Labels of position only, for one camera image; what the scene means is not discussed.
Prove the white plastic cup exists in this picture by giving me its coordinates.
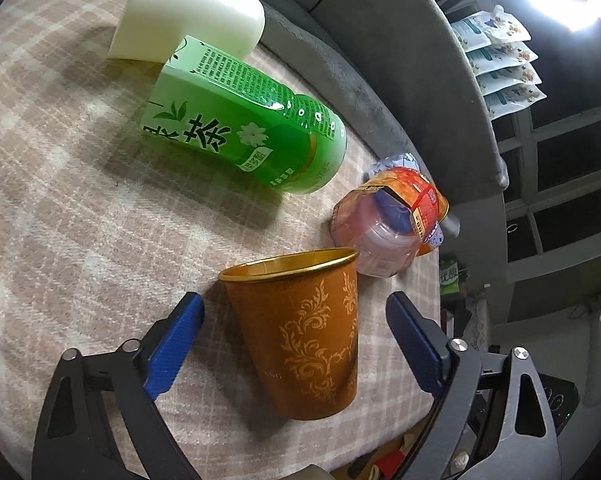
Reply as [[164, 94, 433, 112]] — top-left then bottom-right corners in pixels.
[[108, 0, 266, 63]]

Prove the orange paper cup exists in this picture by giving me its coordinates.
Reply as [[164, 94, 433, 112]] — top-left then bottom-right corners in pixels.
[[219, 247, 359, 420]]

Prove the blue orange label bottle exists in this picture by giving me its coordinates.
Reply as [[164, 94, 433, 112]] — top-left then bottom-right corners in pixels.
[[365, 153, 450, 256]]

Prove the white refill pouch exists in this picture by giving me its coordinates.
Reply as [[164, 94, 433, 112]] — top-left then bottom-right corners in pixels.
[[483, 84, 547, 120], [466, 41, 538, 76], [451, 6, 531, 53], [476, 64, 542, 96]]

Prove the red label plastic bottle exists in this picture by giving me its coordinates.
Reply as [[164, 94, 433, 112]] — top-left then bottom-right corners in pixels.
[[329, 167, 449, 278]]

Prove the checkered beige table cloth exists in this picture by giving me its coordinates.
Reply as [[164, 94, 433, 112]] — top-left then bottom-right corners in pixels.
[[0, 0, 439, 479]]

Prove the green paper shopping bag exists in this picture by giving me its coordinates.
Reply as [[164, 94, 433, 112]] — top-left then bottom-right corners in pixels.
[[439, 259, 460, 296]]

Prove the green tea bottle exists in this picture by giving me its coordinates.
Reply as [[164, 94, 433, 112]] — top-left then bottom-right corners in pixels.
[[140, 36, 347, 193]]

